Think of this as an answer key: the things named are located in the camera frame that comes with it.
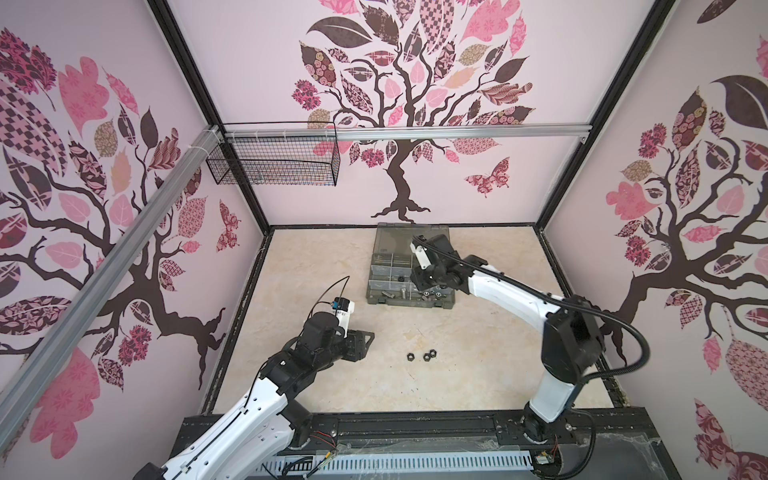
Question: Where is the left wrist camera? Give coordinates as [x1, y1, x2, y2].
[332, 297, 355, 332]

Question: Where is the grey plastic compartment organizer box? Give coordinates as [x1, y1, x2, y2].
[366, 223, 456, 309]

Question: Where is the black wire mesh basket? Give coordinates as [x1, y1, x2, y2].
[206, 120, 341, 187]

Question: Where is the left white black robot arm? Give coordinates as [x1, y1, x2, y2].
[134, 308, 375, 479]

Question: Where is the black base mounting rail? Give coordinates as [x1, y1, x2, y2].
[173, 409, 601, 451]

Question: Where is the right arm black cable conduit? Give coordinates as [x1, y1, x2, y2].
[412, 236, 652, 475]

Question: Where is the aluminium rail on left wall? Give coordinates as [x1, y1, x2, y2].
[1, 125, 220, 447]

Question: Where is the aluminium rail on back wall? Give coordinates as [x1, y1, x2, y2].
[225, 124, 592, 141]

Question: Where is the aluminium rail on wall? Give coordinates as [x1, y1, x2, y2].
[1, 125, 220, 447]
[225, 124, 592, 141]

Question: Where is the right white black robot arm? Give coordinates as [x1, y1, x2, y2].
[410, 234, 605, 444]

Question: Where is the white slotted cable duct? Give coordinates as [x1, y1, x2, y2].
[253, 451, 533, 479]

